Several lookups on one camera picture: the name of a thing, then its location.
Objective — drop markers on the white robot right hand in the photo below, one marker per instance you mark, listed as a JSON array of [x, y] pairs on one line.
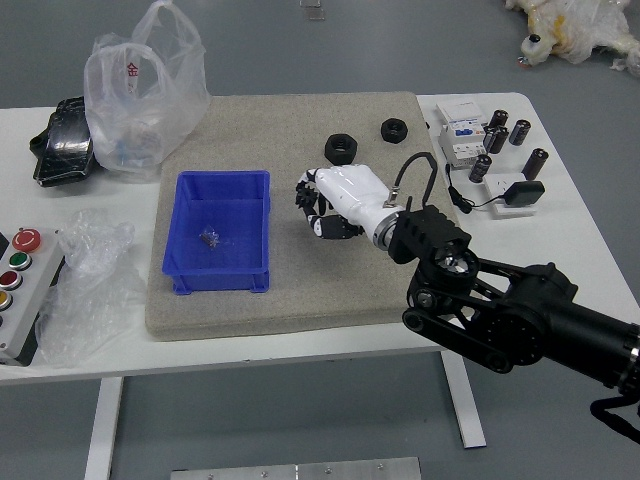
[[350, 192]]

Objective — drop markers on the black gear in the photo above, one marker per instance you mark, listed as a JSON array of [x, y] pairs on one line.
[[303, 193]]

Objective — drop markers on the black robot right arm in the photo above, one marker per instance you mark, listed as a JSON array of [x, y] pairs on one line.
[[550, 310]]

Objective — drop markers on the big black nut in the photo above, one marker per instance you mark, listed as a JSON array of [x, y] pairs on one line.
[[341, 150]]

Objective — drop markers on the small black nut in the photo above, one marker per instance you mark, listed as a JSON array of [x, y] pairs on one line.
[[395, 131]]

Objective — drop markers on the blue plastic box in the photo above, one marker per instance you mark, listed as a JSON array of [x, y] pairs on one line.
[[220, 265]]

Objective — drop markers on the grey push-button control box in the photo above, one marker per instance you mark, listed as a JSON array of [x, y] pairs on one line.
[[30, 290]]

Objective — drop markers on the grey-brown foam mat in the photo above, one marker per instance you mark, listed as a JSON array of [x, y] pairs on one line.
[[280, 130]]

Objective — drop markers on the white circuit breaker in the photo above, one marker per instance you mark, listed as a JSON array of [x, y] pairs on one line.
[[460, 135]]

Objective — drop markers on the black cylindrical capacitor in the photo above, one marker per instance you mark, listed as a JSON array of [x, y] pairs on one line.
[[535, 164], [488, 135], [499, 119], [499, 141], [480, 168], [520, 132]]

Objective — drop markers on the white power socket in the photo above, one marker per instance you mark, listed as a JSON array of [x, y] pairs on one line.
[[500, 210]]

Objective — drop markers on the black power adapter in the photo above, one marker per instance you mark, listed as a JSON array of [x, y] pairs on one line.
[[524, 193]]

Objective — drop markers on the small metal floor fixture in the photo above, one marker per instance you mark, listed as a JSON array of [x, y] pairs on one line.
[[312, 10]]

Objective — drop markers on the clear plastic bag red print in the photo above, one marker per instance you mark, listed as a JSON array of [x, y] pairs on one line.
[[135, 130]]

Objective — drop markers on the white table leg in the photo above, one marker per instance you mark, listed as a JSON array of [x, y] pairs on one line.
[[102, 430], [467, 405]]

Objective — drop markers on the crumpled clear plastic wrap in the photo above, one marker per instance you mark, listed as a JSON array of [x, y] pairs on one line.
[[95, 280]]

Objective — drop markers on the plush toy in plastic wrap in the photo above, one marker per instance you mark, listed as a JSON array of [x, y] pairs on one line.
[[575, 30]]

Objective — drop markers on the black plastic tray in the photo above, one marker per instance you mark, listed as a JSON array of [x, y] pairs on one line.
[[62, 150]]

